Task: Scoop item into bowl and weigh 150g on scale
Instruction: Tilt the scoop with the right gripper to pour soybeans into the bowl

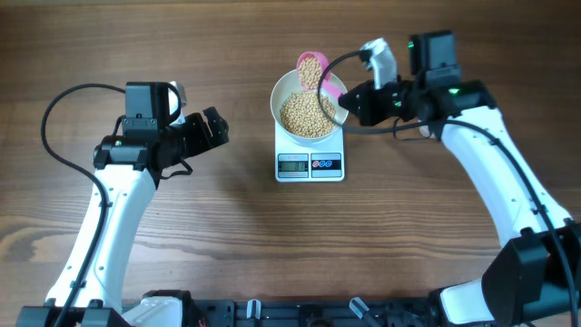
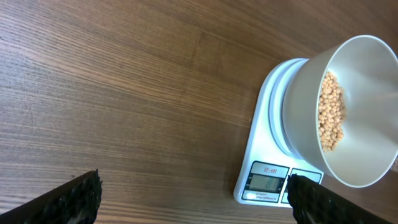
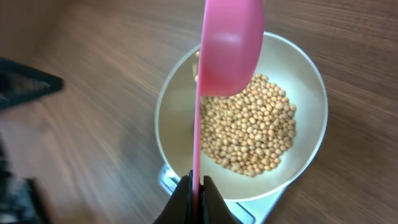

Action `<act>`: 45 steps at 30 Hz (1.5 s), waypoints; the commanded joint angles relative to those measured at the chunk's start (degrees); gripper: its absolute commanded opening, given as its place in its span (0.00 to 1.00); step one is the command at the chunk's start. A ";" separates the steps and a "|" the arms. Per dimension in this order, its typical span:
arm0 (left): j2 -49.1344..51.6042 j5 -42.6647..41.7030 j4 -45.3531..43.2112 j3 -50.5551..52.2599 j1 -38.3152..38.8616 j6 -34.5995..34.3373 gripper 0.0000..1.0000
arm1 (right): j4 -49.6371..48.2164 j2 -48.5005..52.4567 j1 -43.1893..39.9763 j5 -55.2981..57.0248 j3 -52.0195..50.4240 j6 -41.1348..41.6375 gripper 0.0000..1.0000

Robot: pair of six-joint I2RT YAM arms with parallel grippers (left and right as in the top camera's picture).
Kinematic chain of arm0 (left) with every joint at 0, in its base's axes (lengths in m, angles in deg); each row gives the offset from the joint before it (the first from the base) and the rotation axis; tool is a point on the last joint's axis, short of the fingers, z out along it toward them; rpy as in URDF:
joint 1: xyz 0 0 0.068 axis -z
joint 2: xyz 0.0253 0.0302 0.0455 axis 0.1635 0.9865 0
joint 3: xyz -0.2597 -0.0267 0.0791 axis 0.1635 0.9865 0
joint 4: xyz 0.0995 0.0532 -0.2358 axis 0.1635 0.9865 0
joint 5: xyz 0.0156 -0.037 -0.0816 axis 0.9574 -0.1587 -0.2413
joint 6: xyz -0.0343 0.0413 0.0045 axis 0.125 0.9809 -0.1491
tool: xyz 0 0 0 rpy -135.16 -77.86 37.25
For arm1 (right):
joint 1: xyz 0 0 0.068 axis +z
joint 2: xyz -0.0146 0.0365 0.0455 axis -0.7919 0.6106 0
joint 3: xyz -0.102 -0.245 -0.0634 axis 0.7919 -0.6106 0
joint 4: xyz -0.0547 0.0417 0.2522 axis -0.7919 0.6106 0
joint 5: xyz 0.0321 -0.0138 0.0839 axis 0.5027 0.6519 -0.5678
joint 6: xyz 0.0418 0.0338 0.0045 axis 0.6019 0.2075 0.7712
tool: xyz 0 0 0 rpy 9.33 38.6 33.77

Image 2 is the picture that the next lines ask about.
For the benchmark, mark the soybeans in white bowl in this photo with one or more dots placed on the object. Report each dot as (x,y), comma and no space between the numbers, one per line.
(331,113)

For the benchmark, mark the white digital kitchen scale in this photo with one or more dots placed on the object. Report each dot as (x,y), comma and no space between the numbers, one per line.
(269,159)

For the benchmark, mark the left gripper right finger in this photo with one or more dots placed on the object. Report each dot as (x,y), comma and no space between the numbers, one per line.
(313,203)

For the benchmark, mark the white bowl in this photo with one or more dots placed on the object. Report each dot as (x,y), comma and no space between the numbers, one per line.
(366,69)

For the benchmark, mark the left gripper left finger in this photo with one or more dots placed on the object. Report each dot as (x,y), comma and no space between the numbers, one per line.
(76,201)

